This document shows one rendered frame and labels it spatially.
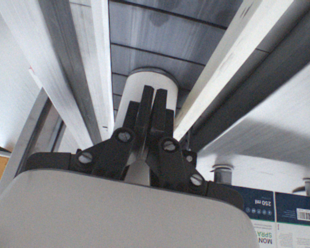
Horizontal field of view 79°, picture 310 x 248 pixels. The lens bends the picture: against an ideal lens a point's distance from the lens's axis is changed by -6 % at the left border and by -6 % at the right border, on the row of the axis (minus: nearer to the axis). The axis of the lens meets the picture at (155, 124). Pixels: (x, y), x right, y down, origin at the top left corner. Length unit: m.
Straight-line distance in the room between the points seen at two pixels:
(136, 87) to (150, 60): 0.03
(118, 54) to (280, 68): 0.15
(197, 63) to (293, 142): 0.20
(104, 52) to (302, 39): 0.17
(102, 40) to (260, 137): 0.23
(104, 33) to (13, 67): 0.23
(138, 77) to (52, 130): 0.18
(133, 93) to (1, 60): 0.25
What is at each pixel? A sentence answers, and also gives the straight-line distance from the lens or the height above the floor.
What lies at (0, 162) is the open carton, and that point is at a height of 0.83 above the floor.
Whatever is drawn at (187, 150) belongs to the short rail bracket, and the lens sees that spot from 0.33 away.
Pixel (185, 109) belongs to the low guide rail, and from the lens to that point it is 0.18.
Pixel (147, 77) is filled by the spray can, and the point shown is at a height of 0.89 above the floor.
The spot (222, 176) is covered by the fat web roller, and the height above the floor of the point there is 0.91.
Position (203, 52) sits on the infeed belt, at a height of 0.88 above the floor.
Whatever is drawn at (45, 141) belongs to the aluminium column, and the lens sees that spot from 0.31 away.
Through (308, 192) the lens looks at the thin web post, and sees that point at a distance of 0.54.
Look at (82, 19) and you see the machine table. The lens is 0.24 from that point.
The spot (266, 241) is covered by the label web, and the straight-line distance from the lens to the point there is 0.46.
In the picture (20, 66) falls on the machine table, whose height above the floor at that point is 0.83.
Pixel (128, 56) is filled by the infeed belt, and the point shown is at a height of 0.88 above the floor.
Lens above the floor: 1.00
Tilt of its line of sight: 25 degrees down
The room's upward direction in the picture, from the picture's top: 170 degrees counter-clockwise
